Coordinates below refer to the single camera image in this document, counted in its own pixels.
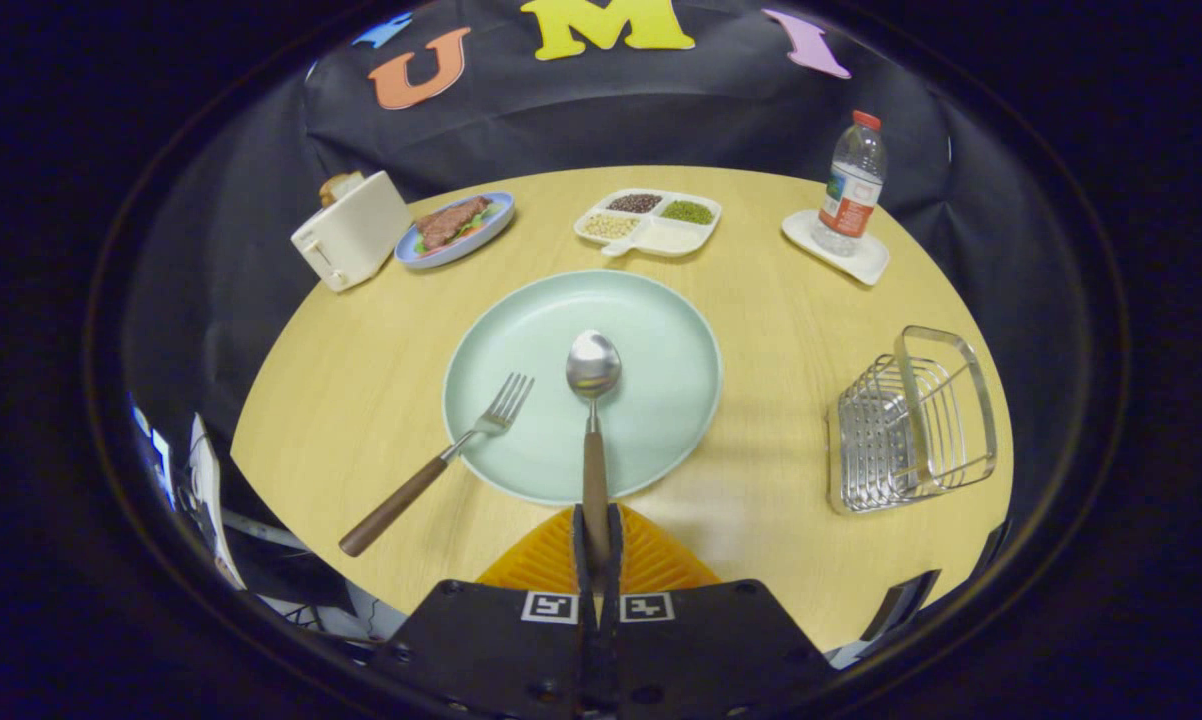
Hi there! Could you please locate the white board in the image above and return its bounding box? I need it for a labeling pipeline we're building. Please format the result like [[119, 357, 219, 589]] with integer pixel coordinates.
[[189, 413, 247, 589]]

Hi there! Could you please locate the blue lit screen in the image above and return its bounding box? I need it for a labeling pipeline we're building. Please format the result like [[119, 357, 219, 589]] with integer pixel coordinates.
[[129, 398, 180, 511]]

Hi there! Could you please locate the toasted bread slice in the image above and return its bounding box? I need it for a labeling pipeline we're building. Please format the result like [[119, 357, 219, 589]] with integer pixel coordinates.
[[319, 171, 366, 208]]

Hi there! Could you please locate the spoon with wooden handle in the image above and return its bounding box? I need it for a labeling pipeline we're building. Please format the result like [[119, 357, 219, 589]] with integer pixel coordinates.
[[565, 330, 623, 576]]

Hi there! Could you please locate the white toaster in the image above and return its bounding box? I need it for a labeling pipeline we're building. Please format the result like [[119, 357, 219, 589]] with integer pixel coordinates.
[[290, 170, 414, 293]]

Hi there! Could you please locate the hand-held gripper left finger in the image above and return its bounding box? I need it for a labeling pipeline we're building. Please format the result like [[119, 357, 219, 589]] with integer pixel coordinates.
[[366, 505, 602, 720]]

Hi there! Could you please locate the fork with wooden handle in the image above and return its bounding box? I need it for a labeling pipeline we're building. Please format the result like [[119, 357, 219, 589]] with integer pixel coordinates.
[[338, 373, 536, 558]]

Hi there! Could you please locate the clear plastic water bottle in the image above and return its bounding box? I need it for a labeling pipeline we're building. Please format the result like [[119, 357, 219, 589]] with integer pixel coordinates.
[[812, 110, 888, 257]]

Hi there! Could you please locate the steak with vegetables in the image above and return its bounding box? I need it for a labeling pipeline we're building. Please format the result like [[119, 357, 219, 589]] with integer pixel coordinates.
[[416, 196, 494, 251]]

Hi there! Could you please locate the black chair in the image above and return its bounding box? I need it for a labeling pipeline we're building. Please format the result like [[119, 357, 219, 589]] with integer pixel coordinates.
[[859, 569, 942, 643]]

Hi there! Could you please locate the light green plate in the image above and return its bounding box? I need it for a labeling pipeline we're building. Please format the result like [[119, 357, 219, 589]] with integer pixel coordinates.
[[442, 269, 724, 506]]

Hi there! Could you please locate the blue plate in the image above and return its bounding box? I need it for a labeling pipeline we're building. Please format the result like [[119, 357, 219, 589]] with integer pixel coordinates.
[[394, 192, 515, 270]]

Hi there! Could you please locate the metal wire basket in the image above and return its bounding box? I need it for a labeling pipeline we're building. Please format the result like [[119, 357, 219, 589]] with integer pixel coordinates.
[[826, 325, 999, 516]]

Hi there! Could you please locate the white divided dish with beans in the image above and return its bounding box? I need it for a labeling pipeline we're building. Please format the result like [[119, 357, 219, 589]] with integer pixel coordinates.
[[573, 188, 723, 259]]

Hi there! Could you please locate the white square coaster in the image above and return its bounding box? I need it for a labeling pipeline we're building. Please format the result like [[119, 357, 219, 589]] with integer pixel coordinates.
[[781, 208, 891, 287]]

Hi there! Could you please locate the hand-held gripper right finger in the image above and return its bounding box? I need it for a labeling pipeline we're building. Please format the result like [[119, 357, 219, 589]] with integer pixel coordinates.
[[601, 503, 842, 720]]

